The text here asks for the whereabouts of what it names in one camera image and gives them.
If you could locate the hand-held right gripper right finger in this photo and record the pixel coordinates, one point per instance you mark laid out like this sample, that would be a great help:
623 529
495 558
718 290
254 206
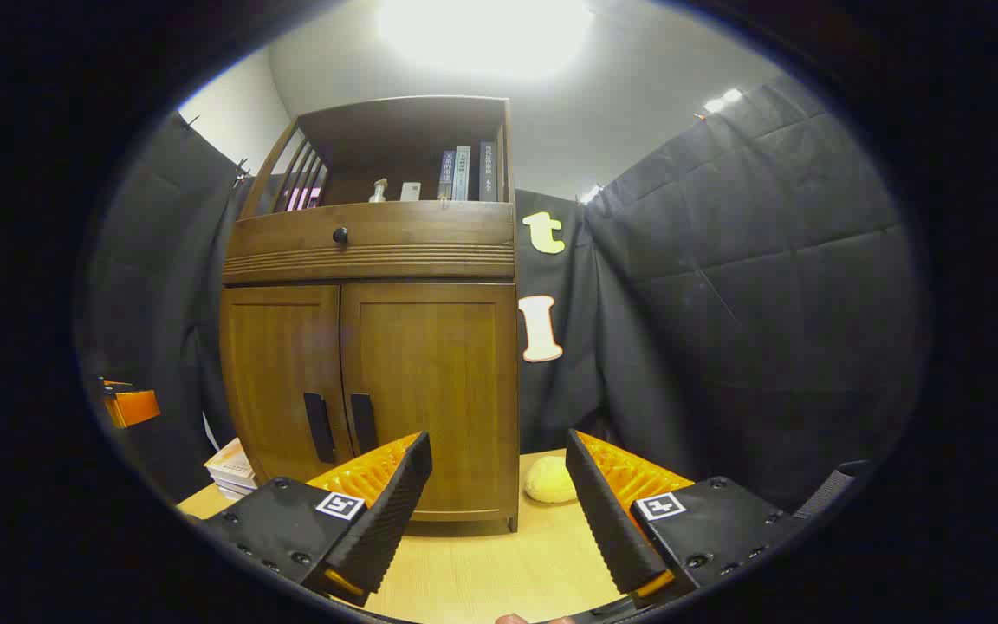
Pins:
612 520

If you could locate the small ceiling light panel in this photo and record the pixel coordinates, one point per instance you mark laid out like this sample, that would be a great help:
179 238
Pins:
722 100
591 194

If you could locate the large ceiling light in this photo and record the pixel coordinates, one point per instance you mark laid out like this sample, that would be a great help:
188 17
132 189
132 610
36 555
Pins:
482 35

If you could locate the small white box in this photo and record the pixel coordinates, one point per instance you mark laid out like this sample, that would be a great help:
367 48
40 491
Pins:
411 191

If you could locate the small silver bottle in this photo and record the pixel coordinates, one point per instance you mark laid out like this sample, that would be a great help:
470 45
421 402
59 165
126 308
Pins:
379 191

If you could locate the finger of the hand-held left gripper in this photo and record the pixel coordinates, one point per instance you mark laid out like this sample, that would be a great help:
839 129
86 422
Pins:
135 407

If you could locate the beige cover book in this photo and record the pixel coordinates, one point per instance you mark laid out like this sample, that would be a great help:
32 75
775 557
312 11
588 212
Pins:
230 459

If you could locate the black drawer knob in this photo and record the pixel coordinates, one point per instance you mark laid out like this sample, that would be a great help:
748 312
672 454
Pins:
340 235

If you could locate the wooden double-door shoe cabinet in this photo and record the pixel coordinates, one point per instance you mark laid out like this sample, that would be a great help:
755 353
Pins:
395 121

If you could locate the wooden shoe cabinet door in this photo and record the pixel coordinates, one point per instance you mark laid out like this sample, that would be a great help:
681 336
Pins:
274 364
438 364

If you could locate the dark grey book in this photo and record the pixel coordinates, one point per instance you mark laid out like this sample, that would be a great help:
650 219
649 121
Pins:
488 170

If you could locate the wooden cabinet drawer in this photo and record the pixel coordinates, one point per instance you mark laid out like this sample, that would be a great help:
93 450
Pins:
430 234

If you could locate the light grey book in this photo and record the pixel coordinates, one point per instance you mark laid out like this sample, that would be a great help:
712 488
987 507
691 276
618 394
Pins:
462 172

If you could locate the yellow plush toy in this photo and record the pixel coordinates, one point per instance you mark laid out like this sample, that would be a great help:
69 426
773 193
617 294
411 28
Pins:
551 479

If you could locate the dark blue book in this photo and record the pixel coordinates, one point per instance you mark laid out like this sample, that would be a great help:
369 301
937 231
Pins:
446 173

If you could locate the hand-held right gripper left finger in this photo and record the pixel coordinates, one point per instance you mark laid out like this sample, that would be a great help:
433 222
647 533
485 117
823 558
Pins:
386 520

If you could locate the white book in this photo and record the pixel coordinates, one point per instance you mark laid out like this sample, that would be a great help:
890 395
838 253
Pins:
239 493
237 483

